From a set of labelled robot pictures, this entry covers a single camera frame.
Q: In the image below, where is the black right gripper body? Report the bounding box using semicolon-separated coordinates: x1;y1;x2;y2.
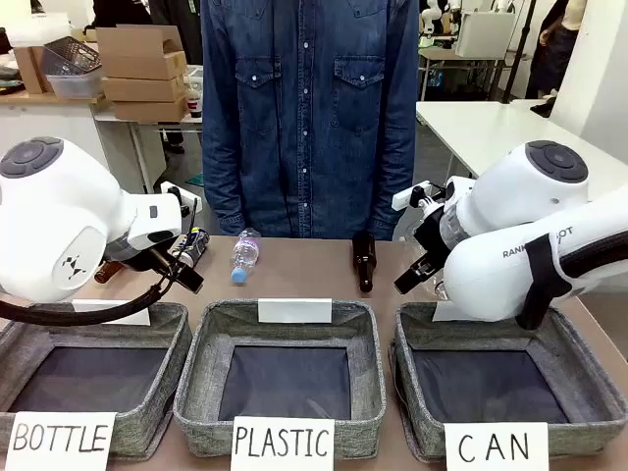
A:
414;208;451;269

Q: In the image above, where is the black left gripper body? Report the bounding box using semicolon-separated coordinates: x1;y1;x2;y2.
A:
125;240;193;282

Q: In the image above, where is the person's right denim forearm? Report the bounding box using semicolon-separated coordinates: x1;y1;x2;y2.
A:
200;97;247;237

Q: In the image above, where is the person's left denim forearm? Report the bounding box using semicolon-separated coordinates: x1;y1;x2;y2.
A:
366;97;419;241

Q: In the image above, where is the dark printed drink can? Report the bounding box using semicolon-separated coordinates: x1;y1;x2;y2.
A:
180;227;209;270

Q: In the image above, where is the grey basket labelled plastic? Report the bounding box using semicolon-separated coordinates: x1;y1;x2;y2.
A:
173;297;389;458

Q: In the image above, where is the grey basket labelled can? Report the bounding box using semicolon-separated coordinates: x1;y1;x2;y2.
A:
390;299;628;462

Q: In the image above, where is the white paper label can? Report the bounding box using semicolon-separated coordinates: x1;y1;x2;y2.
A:
444;421;550;471

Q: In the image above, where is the grey basket labelled bottle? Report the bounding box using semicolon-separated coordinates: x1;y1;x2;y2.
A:
0;299;193;461

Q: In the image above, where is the dark brown glass bottle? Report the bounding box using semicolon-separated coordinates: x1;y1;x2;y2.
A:
351;232;378;294

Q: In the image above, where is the blank white paper card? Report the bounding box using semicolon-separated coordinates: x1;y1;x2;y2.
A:
257;297;334;325
71;298;152;327
431;299;467;324

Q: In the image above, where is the light brown glass bottle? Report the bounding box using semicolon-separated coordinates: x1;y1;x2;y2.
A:
93;259;125;286

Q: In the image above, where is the clear plastic bottle blue cap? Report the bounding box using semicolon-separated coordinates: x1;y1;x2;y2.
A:
230;227;262;286

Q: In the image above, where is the white table with cardboard boxes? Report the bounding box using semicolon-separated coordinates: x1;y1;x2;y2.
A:
93;110;205;195

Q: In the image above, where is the white side table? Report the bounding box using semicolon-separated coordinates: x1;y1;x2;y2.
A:
414;99;628;202

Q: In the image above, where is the flat cardboard box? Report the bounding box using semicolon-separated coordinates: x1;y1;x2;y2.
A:
112;95;191;124
101;74;188;104

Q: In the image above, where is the dark bottle behind boxes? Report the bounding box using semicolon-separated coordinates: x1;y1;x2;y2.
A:
187;78;204;120

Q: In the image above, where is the person in denim shirt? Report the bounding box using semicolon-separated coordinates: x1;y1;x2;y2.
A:
199;0;421;241

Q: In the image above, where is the wooden shelf table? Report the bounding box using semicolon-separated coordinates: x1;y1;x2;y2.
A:
0;90;112;163

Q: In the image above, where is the grey background table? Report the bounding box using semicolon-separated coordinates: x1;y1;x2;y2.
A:
418;44;508;103

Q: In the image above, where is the white paper label plastic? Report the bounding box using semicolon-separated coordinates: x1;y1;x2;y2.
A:
230;415;337;471

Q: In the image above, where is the clear plastic storage bin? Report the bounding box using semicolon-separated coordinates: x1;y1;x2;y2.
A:
45;66;105;101

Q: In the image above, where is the white paper label bottle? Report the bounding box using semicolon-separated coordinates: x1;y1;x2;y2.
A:
4;410;118;471

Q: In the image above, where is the large open cardboard box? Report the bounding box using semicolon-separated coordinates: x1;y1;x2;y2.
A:
94;24;188;82

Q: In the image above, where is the black tripod pole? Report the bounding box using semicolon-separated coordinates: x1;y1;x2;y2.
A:
503;0;540;103

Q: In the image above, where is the white equipment box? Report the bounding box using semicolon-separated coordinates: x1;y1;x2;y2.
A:
454;10;517;60

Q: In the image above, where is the black perforated tray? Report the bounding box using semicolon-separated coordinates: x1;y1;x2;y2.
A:
41;35;103;78

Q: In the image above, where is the background white robot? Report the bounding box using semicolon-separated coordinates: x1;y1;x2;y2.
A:
420;0;463;36

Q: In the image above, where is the small upright cardboard box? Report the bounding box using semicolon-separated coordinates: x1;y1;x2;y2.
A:
13;45;54;95

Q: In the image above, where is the background person in dark apron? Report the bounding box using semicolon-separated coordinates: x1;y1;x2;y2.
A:
525;0;589;100

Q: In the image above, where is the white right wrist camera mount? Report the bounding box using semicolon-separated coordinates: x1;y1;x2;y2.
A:
391;180;450;213

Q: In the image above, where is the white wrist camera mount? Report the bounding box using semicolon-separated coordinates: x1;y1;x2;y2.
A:
391;180;450;213
159;180;198;220

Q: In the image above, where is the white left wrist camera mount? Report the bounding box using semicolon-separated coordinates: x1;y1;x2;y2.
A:
159;180;198;220

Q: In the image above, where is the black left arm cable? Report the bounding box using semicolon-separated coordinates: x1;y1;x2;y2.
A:
0;195;200;326

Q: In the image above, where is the black strap on right arm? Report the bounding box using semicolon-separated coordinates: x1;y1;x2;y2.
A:
514;233;573;331

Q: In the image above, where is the black right arm cable sleeve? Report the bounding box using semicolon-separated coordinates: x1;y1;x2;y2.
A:
557;230;628;279

